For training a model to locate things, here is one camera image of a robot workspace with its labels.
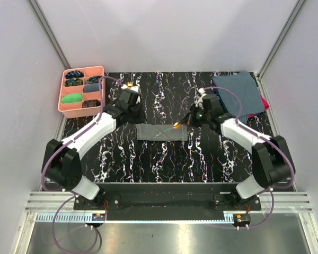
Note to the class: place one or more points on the green rolled cloth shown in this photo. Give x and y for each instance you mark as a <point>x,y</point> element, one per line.
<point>72,98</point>

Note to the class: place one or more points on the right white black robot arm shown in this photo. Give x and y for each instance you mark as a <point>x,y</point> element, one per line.
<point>270,156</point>

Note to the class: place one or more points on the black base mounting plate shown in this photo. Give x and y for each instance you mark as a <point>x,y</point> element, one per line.
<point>198,200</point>

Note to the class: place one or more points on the white slotted cable duct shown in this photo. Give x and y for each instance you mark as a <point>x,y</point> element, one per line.
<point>81,217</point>

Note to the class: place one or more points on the yellow blue patterned roll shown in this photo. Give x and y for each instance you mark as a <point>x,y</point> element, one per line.
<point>73,82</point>

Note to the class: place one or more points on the blue patterned roll top left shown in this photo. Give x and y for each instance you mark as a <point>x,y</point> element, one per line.
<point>74,74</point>

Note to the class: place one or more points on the brown patterned roll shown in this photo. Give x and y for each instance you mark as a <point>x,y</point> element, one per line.
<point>91,103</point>

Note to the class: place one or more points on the grey stitched cloth napkin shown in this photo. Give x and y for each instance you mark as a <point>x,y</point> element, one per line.
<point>154,132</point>

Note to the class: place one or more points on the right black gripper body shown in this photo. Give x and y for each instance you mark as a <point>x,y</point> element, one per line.
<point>198,116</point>

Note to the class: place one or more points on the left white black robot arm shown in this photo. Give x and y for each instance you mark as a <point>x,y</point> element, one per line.
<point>62,160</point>

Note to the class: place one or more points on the pink compartment organizer tray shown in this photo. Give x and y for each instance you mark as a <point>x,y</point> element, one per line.
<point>79,92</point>

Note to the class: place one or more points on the grey rolled cloth in tray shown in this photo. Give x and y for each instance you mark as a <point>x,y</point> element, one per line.
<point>91,88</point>

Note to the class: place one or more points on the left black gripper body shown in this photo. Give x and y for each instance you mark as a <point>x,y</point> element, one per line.
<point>137,115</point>

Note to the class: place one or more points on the magenta folded cloth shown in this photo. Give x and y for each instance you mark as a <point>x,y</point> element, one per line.
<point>265,104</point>

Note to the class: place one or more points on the gold spoon teal handle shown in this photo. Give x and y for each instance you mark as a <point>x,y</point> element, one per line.
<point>175,126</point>

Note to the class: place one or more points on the blue grey folded cloth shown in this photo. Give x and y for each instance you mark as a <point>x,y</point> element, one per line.
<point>239,95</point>

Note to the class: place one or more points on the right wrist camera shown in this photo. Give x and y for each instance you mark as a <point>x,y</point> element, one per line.
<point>202,94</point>

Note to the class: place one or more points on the teal patterned roll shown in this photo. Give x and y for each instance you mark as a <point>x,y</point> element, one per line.
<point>93,79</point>

